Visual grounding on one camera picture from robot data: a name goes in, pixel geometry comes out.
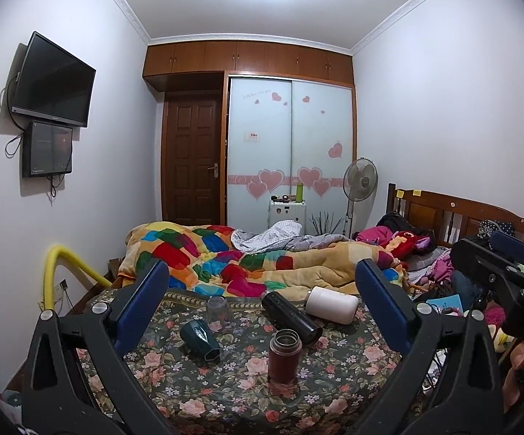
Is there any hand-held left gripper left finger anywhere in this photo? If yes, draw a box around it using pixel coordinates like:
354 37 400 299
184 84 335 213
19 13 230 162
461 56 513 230
21 258 177 435

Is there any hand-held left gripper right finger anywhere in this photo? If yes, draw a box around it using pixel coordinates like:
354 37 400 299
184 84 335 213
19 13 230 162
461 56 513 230
355 258 508 435

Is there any bundle of dark twigs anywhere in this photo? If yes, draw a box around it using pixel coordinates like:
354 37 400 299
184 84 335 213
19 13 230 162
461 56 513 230
309 211 345 237

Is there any grey checked cloth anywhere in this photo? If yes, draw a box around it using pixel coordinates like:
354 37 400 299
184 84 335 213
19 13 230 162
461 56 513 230
231 220 305 255

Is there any standing electric fan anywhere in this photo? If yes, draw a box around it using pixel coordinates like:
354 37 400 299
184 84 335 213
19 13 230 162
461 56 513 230
342 158 378 239

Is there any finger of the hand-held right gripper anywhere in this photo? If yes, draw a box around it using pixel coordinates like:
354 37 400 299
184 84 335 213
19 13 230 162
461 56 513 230
451 236 524 311
488 230 524 278

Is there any brown wooden door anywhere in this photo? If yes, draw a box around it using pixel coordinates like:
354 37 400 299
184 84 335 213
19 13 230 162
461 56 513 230
161 91 224 226

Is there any wooden overhead cabinet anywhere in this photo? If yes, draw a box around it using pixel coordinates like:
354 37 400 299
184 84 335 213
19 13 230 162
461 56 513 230
142 40 356 92

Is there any sliding wardrobe with heart stickers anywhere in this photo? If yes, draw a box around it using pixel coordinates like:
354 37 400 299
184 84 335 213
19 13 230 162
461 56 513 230
224 72 358 236

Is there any black clothing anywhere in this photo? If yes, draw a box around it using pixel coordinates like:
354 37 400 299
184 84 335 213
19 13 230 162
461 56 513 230
376 211 414 236

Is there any blue notebook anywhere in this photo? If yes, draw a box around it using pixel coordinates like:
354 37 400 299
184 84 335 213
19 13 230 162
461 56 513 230
427 294 464 315

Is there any pink clothing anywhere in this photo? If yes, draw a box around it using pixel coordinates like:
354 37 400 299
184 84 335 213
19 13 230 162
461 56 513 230
353 225 395 248

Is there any dark dotted bag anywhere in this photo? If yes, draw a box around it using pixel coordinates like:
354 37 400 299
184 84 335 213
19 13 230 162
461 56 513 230
477 219 515 241

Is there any clear glass cup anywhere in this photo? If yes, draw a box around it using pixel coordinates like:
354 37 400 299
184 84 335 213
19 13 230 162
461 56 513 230
205 295 235 332

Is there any dark floral bed sheet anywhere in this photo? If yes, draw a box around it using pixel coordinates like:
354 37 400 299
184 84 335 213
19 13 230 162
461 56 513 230
69 286 430 435

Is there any wall-mounted black television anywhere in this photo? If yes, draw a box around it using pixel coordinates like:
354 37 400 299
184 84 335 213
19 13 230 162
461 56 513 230
9 31 97 128

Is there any white thermos bottle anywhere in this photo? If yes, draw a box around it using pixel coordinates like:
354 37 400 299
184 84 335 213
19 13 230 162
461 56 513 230
305 286 361 326

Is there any colourful patchwork quilt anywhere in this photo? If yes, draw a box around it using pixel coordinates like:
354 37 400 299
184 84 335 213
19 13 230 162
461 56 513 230
122 221 410 302

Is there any small wall-mounted monitor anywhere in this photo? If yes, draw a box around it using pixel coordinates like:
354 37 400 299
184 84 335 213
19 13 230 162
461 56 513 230
21 120 73 179

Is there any yellow foam tube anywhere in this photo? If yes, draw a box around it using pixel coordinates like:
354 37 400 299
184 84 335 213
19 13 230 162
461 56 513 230
40 244 114 313

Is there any red-brown thermos bottle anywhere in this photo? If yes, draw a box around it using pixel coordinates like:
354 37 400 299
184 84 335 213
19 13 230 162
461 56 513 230
267 329 302 384

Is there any red plush toy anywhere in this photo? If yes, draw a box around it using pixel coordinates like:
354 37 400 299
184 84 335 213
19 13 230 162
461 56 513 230
382 230 437 259

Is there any dark teal cup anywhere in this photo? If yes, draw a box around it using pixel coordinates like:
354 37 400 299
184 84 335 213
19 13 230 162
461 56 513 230
179 319 224 363

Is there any wooden bed headboard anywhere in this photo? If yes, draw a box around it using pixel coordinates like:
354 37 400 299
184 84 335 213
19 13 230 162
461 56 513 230
386 183 524 251

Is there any black television cable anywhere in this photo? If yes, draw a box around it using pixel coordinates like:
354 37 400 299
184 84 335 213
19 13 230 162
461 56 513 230
0 70 29 158

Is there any black thermos bottle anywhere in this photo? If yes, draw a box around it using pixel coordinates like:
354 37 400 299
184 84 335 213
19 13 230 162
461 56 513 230
260 289 323 346

